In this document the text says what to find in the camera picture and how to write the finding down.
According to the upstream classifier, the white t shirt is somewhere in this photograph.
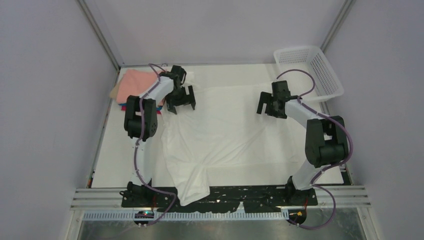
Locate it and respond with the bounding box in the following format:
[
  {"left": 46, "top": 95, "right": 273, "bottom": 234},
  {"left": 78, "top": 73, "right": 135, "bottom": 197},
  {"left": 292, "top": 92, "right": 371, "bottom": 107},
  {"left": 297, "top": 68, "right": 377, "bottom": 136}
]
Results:
[{"left": 161, "top": 82, "right": 305, "bottom": 206}]

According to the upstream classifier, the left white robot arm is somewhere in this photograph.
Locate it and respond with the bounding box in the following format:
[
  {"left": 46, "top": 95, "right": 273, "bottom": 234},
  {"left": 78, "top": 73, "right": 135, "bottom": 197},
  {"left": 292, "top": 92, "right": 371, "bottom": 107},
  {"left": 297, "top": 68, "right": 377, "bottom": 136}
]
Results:
[{"left": 124, "top": 63, "right": 196, "bottom": 199}]

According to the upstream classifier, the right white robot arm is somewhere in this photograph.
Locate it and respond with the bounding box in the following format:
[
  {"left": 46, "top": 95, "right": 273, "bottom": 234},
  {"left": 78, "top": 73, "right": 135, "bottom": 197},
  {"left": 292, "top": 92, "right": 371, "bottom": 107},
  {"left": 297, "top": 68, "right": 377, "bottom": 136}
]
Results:
[{"left": 256, "top": 80, "right": 349, "bottom": 205}]

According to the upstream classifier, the white plastic basket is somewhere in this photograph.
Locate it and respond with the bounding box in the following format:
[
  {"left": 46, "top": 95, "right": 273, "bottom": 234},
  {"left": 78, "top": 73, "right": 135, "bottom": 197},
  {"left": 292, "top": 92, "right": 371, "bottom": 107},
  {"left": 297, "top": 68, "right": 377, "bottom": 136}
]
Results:
[{"left": 273, "top": 45, "right": 345, "bottom": 103}]

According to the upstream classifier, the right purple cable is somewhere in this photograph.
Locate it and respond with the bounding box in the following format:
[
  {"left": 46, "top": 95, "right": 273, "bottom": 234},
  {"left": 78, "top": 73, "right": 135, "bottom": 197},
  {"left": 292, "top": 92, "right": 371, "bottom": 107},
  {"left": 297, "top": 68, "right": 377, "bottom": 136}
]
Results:
[{"left": 276, "top": 69, "right": 354, "bottom": 231}]

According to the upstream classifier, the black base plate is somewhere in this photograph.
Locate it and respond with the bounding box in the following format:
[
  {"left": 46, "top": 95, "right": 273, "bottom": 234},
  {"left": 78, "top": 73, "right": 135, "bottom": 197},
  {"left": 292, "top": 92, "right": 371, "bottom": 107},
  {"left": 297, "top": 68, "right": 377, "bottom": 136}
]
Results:
[{"left": 119, "top": 182, "right": 318, "bottom": 213}]

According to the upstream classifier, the grey aluminium frame rail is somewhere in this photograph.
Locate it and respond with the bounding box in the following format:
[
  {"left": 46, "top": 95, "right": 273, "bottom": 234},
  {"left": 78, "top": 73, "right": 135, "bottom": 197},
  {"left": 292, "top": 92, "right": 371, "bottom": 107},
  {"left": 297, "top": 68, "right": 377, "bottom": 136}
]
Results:
[{"left": 76, "top": 0, "right": 121, "bottom": 71}]

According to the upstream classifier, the white slotted cable duct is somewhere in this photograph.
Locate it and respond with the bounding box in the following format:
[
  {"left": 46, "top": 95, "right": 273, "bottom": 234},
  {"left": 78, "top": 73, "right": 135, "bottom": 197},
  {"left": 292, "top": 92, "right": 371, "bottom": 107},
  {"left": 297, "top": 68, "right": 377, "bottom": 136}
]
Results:
[{"left": 82, "top": 209, "right": 289, "bottom": 221}]

